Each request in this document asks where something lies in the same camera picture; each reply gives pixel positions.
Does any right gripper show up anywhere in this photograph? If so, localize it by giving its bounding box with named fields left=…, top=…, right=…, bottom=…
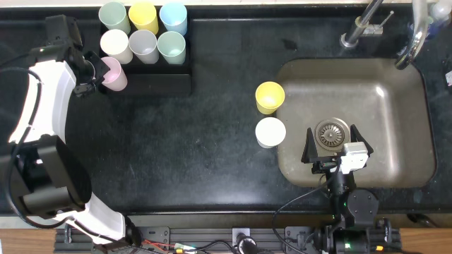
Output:
left=301, top=123, right=374, bottom=174

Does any yellow cup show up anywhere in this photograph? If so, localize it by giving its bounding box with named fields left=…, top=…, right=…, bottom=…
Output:
left=128, top=1, right=160, bottom=35
left=254, top=81, right=286, bottom=116

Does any pink cup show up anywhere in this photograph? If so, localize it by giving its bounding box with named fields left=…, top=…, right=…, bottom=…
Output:
left=100, top=56, right=129, bottom=92

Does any steel sink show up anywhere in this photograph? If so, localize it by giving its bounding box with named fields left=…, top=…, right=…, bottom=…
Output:
left=275, top=57, right=438, bottom=189

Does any white cup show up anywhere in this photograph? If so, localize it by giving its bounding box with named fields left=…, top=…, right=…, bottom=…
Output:
left=99, top=28, right=134, bottom=66
left=254, top=116, right=287, bottom=149

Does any steel tap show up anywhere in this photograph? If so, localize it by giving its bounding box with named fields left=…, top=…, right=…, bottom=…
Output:
left=340, top=0, right=430, bottom=71

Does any black tray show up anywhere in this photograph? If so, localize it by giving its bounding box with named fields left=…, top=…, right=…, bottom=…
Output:
left=98, top=5, right=194, bottom=68
left=98, top=66, right=194, bottom=97

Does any blue soap bottle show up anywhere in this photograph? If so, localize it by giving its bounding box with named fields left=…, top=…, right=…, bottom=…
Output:
left=427, top=0, right=452, bottom=38

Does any green cup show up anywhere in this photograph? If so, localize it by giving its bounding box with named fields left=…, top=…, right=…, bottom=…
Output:
left=98, top=1, right=132, bottom=35
left=156, top=30, right=187, bottom=66

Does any blue cup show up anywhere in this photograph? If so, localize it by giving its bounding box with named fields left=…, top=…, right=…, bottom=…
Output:
left=159, top=2, right=189, bottom=37

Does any grey cup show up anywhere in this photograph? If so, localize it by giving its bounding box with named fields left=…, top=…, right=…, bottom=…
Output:
left=128, top=29, right=160, bottom=65

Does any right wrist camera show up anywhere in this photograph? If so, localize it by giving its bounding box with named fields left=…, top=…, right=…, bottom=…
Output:
left=340, top=142, right=370, bottom=174

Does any black cable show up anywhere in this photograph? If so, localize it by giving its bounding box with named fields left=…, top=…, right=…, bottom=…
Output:
left=0, top=52, right=71, bottom=230
left=270, top=158, right=343, bottom=254

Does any mounting rail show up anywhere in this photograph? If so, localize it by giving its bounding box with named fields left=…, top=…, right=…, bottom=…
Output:
left=54, top=218, right=403, bottom=254

